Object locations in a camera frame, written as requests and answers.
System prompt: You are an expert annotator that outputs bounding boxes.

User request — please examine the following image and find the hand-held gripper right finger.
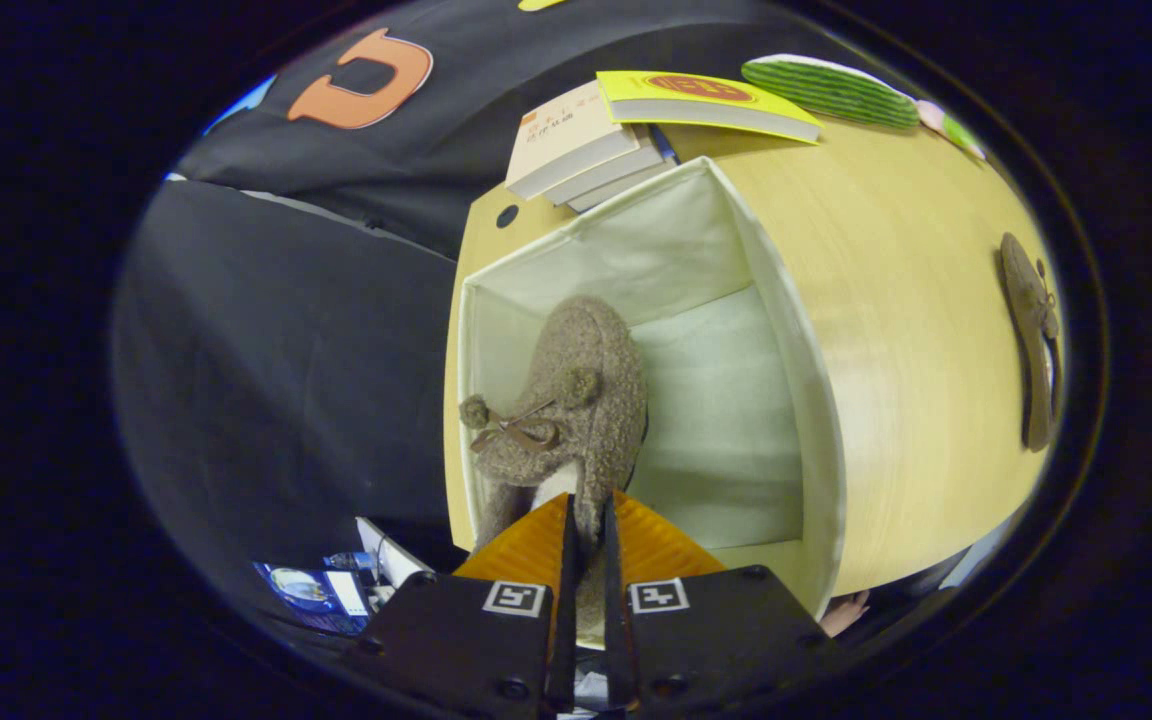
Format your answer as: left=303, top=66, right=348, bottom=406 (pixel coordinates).
left=602, top=489, right=842, bottom=717

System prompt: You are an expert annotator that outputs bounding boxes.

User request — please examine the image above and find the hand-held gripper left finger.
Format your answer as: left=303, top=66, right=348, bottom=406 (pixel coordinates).
left=354, top=492, right=579, bottom=720

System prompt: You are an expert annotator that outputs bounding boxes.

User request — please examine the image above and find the pale green fabric storage box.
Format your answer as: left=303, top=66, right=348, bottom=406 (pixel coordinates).
left=456, top=155, right=849, bottom=649

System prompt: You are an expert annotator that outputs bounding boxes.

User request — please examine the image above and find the brown fuzzy shoe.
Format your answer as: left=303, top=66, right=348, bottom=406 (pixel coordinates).
left=999, top=232, right=1064, bottom=453
left=458, top=294, right=649, bottom=641

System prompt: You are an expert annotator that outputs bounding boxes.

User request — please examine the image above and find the blue printed box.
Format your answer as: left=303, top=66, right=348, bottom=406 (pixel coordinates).
left=252, top=560, right=374, bottom=636

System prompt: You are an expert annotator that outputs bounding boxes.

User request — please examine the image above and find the white plastic item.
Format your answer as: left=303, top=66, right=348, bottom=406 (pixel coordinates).
left=354, top=516, right=434, bottom=591

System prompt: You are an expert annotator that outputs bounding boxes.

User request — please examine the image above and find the black backdrop cloth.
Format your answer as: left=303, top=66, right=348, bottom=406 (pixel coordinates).
left=111, top=0, right=927, bottom=641

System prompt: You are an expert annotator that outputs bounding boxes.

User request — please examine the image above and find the blue cover book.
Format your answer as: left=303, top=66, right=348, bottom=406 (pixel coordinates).
left=566, top=125, right=682, bottom=214

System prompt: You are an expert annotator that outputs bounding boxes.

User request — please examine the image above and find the white book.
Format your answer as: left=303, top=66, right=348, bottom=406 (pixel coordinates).
left=541, top=135, right=665, bottom=207

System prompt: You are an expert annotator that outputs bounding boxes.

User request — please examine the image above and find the beige cover book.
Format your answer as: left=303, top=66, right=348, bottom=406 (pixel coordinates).
left=506, top=80, right=642, bottom=201

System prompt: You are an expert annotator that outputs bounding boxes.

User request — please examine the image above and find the yellow book with red circle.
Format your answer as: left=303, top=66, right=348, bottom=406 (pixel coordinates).
left=596, top=70, right=824, bottom=145

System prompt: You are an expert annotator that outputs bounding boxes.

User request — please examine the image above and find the green striped watermelon plush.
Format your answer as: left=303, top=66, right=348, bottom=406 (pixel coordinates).
left=741, top=53, right=922, bottom=131

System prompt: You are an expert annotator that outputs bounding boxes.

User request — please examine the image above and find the pink and green plush toy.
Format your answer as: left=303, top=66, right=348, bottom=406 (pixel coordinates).
left=916, top=98, right=989, bottom=161

